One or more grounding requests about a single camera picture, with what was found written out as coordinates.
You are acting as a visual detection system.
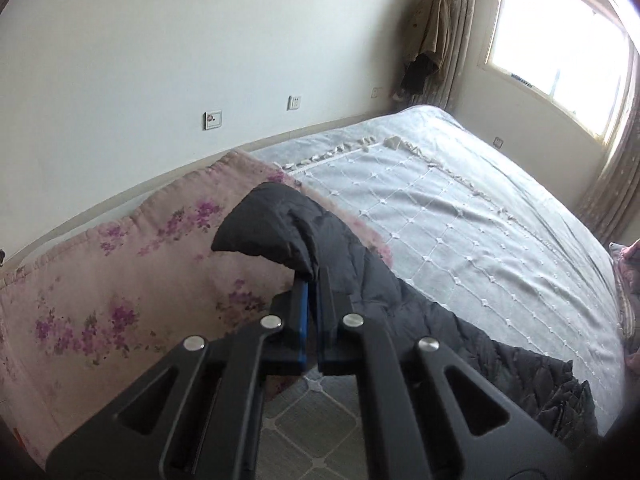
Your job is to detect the grey quilted bedspread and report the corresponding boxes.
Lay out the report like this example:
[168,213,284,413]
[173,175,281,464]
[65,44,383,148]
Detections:
[248,105,628,436]

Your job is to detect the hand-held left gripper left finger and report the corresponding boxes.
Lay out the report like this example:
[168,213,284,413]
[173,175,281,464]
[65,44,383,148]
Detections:
[47,277,313,480]

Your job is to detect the hanging brown coat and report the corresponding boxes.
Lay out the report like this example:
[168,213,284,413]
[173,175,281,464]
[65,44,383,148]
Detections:
[397,0,453,102]

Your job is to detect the pink rolled quilt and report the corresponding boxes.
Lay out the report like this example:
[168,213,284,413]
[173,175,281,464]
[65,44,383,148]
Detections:
[609,240,640,352]

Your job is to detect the black puffer jacket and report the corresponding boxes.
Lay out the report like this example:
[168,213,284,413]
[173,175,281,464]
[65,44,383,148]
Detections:
[211,182,601,441]

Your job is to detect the patterned grey curtain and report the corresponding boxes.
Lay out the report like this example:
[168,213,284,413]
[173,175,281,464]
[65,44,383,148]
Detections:
[425,0,507,113]
[574,45,640,245]

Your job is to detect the pink floral blanket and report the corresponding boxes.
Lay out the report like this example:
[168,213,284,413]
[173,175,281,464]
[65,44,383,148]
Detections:
[0,149,396,466]

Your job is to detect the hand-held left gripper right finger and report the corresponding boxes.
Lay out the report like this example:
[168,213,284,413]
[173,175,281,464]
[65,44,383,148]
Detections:
[315,266,573,480]

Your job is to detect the window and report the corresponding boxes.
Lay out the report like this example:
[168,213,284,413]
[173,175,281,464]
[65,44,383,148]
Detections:
[477,0,638,139]

